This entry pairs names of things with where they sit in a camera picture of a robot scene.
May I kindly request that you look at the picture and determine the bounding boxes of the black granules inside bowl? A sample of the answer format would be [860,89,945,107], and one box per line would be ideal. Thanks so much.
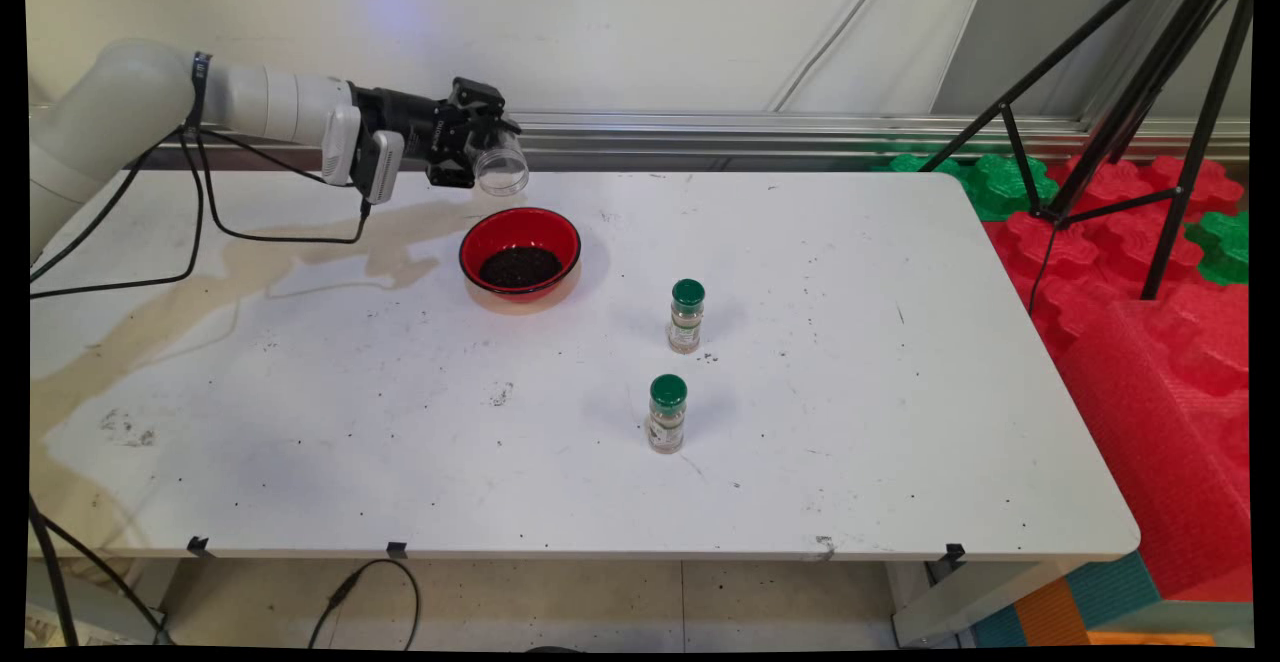
[479,246,564,290]

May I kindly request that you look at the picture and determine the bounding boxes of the grey table leg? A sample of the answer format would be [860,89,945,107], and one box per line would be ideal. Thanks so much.
[28,560,166,643]
[890,557,1091,648]

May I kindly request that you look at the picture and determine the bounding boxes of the white grey wrist camera box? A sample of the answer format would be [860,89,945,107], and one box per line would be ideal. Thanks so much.
[320,104,406,206]

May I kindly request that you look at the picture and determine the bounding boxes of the green lidded spice jar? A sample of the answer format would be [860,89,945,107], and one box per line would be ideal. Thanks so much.
[647,374,690,455]
[668,279,707,355]

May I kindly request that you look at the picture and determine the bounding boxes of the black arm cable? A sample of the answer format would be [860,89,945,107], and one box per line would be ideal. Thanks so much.
[30,127,371,300]

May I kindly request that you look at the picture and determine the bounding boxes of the black floor cable with plug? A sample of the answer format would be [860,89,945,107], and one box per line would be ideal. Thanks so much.
[308,559,421,651]

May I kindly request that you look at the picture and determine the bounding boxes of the teal orange foam mat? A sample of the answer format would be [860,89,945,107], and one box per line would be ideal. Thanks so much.
[970,552,1251,648]

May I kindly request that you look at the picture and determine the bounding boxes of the cable strap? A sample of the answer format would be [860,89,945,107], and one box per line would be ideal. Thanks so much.
[188,50,213,133]

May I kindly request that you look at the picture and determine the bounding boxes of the thin black hanging cable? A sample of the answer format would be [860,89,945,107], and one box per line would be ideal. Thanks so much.
[28,497,171,648]

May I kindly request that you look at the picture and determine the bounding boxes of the green interlocking foam piece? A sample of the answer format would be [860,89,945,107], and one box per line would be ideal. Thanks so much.
[962,154,1059,223]
[875,152,966,181]
[1185,210,1251,288]

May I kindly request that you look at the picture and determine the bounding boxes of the aluminium rail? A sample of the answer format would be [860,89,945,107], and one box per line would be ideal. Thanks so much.
[30,105,1251,163]

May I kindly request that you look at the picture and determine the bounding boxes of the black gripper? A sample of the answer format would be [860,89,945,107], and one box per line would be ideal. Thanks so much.
[350,76,523,190]

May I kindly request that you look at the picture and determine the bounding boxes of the thin black tripod cable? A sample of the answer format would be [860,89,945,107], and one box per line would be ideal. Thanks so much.
[1028,225,1059,315]

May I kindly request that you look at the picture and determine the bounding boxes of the white wall cable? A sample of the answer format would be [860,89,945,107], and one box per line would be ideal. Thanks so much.
[770,0,906,113]

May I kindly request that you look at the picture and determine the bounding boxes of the black tripod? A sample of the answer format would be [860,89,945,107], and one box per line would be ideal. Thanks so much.
[915,0,1256,303]

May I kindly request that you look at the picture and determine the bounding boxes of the clear plastic jar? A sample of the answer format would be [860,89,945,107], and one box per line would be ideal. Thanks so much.
[462,112,530,197]

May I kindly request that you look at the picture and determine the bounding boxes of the red bowl with black rim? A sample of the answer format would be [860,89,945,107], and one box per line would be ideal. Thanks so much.
[459,207,583,303]

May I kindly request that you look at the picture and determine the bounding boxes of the large red foam block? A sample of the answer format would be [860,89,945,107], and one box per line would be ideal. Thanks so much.
[1055,282,1253,603]

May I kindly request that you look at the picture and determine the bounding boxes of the red interlocking foam piece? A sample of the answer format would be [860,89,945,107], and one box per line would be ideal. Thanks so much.
[1050,155,1246,228]
[985,210,1206,343]

